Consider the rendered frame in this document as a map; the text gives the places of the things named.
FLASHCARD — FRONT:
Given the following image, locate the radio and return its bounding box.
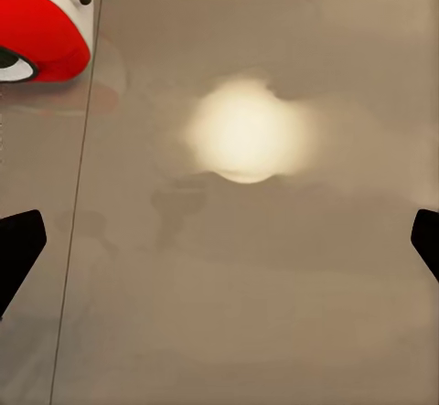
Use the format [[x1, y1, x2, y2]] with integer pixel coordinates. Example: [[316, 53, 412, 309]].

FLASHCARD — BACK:
[[0, 0, 93, 82]]

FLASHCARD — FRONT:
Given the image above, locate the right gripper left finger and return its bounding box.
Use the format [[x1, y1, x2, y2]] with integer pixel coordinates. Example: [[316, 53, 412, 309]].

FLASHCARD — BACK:
[[0, 208, 47, 317]]

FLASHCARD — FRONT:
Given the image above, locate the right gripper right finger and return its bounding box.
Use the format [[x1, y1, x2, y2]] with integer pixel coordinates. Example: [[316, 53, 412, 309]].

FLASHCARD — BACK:
[[411, 208, 439, 282]]

